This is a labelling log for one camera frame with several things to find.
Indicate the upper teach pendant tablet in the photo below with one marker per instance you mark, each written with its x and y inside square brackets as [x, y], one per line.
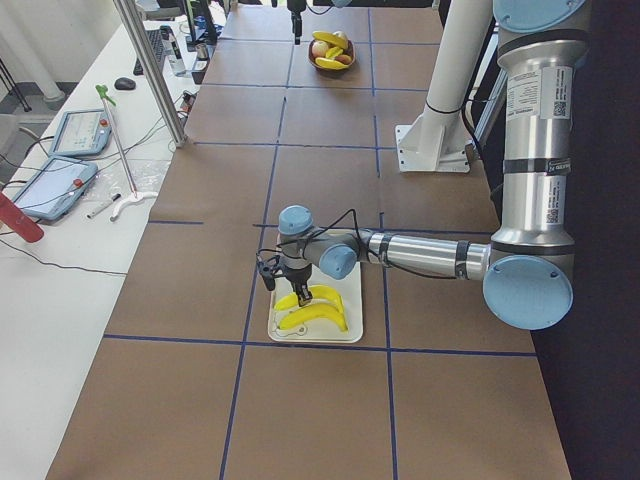
[81, 133]

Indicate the small steel cup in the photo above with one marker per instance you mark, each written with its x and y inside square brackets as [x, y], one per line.
[202, 53]

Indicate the black white marker pen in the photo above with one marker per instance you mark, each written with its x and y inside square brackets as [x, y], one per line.
[103, 206]

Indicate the aluminium frame post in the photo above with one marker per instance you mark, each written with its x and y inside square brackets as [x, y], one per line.
[136, 32]

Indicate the teach pendant tablet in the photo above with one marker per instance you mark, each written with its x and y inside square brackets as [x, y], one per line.
[81, 133]
[53, 191]

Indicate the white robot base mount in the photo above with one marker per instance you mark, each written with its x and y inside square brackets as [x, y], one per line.
[419, 152]

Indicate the yellow banana basket edge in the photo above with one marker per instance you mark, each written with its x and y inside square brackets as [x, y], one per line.
[329, 64]

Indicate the brown wicker basket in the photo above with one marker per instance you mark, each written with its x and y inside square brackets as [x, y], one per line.
[349, 51]

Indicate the red water bottle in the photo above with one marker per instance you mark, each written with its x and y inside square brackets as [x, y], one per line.
[18, 221]

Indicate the small yellow banana piece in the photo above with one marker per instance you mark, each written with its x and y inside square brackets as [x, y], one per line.
[333, 52]

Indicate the white bear print tray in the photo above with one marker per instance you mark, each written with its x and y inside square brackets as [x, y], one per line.
[315, 284]

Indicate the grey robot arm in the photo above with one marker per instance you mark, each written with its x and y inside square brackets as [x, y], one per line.
[526, 268]

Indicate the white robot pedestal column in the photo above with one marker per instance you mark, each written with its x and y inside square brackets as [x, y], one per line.
[465, 26]

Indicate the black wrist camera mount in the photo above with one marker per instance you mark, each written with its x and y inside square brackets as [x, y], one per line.
[269, 269]

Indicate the red mango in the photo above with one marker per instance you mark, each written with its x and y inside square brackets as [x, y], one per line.
[344, 59]

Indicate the black keyboard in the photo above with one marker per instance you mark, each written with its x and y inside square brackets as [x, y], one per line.
[155, 41]

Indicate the black computer mouse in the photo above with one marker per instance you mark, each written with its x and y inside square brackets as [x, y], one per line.
[124, 84]

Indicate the lower teach pendant tablet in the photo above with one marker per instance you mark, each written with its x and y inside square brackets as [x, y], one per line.
[53, 191]

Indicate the yellow banana long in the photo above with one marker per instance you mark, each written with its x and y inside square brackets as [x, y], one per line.
[318, 292]

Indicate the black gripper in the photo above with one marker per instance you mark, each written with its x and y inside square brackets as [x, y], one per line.
[298, 275]

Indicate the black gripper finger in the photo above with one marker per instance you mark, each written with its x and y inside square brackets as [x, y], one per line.
[296, 19]

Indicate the pale yellow-pink apple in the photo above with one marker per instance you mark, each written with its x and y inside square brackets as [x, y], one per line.
[319, 48]

